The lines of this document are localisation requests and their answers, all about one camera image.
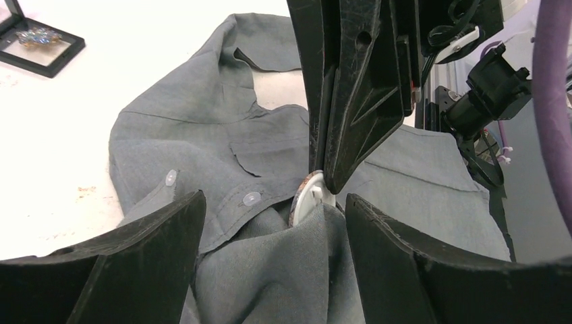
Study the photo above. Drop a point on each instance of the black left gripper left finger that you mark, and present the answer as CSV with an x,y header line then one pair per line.
x,y
137,273

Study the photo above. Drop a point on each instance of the small gold brooch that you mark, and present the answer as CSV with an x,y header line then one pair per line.
x,y
38,37

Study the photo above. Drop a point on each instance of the grey button-up shirt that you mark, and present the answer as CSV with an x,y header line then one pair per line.
x,y
201,128

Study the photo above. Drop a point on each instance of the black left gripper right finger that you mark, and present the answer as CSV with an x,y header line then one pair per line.
x,y
407,276

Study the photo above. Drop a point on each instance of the black frame stand right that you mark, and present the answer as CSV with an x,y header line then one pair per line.
x,y
43,61

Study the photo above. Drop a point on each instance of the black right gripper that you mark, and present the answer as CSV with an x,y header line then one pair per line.
x,y
366,103

